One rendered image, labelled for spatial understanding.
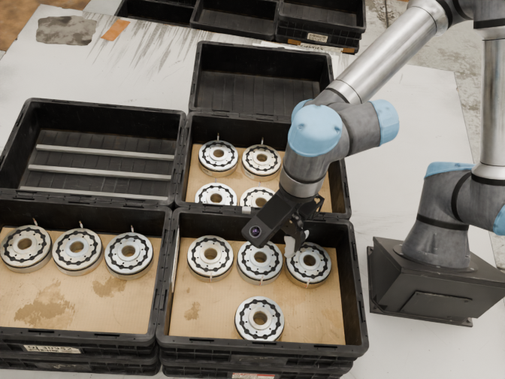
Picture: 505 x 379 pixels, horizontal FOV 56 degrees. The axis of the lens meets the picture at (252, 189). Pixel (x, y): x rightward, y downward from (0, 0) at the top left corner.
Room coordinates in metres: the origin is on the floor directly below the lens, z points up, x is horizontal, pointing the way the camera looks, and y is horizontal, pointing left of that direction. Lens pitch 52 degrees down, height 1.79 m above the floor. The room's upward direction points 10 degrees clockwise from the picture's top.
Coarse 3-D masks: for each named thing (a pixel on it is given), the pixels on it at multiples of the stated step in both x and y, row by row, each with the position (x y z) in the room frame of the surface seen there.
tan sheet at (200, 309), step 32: (192, 288) 0.44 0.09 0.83; (224, 288) 0.46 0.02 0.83; (256, 288) 0.47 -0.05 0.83; (288, 288) 0.48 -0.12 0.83; (320, 288) 0.50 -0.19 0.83; (192, 320) 0.37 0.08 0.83; (224, 320) 0.39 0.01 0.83; (256, 320) 0.40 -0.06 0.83; (288, 320) 0.41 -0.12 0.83; (320, 320) 0.42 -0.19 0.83
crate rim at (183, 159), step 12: (240, 120) 0.88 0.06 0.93; (252, 120) 0.88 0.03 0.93; (264, 120) 0.89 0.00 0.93; (276, 120) 0.90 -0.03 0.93; (288, 120) 0.90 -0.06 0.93; (180, 168) 0.69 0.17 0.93; (180, 180) 0.66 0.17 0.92; (180, 192) 0.62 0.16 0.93; (348, 192) 0.70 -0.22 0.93; (180, 204) 0.59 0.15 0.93; (192, 204) 0.59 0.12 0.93; (204, 204) 0.60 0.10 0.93; (216, 204) 0.61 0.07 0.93; (348, 204) 0.67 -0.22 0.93; (312, 216) 0.62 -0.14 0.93; (324, 216) 0.62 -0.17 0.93; (336, 216) 0.63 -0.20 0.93; (348, 216) 0.63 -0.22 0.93
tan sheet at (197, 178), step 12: (192, 144) 0.86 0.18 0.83; (192, 156) 0.81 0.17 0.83; (240, 156) 0.84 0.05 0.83; (192, 168) 0.77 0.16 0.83; (240, 168) 0.80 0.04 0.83; (192, 180) 0.73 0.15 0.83; (204, 180) 0.74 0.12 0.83; (216, 180) 0.75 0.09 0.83; (228, 180) 0.75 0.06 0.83; (240, 180) 0.76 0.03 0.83; (252, 180) 0.77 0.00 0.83; (276, 180) 0.78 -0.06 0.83; (324, 180) 0.81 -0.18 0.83; (192, 192) 0.70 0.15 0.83; (240, 192) 0.72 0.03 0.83; (324, 192) 0.77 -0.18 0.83; (324, 204) 0.73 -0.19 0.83
